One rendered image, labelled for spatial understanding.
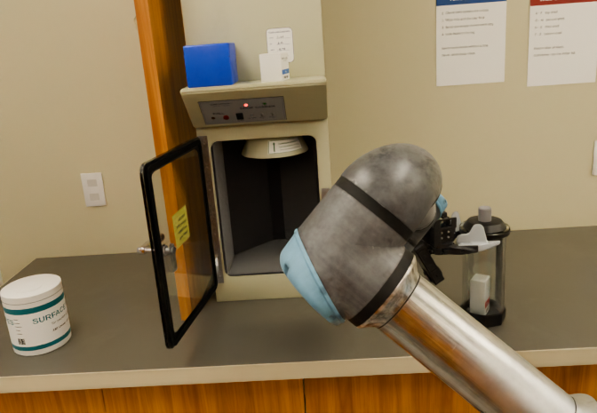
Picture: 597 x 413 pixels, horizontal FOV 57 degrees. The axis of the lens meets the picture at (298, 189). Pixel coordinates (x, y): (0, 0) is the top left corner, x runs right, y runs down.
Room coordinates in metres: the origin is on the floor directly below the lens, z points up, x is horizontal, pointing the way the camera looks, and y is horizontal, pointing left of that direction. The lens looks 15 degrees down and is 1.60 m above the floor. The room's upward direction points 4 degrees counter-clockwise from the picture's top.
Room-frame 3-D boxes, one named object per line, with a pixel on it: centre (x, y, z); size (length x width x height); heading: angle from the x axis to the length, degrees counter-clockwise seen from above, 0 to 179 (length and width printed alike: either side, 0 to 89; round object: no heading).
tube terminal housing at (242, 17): (1.44, 0.07, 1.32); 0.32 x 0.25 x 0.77; 88
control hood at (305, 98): (1.26, 0.08, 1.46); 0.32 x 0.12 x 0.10; 88
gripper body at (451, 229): (1.12, -0.27, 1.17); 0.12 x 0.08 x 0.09; 103
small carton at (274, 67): (1.26, 0.03, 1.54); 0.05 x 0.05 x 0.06; 71
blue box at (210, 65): (1.26, 0.17, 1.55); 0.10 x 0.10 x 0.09; 88
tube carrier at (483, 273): (1.15, -0.41, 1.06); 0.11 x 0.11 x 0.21
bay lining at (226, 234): (1.44, 0.07, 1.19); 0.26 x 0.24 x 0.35; 88
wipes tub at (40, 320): (1.18, 0.64, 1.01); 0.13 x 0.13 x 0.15
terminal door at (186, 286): (1.16, 0.26, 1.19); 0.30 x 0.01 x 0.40; 168
